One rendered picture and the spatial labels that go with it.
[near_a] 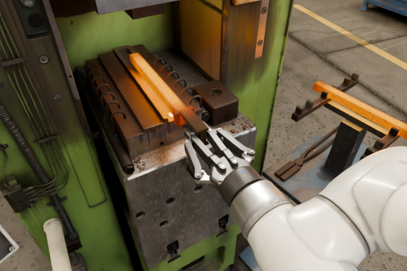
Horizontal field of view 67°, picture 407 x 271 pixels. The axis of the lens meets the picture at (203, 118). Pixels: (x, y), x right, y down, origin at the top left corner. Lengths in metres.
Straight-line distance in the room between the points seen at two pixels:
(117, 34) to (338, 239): 0.93
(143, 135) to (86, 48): 0.48
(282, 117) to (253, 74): 1.38
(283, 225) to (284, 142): 1.74
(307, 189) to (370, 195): 0.60
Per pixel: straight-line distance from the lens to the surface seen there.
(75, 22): 1.09
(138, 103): 0.82
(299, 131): 2.30
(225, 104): 0.82
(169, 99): 0.72
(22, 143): 0.83
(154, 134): 0.76
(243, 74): 1.00
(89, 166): 0.96
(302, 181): 1.07
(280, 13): 1.01
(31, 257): 1.83
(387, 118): 0.95
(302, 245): 0.45
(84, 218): 1.12
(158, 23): 1.18
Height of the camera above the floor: 1.47
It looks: 40 degrees down
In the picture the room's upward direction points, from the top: straight up
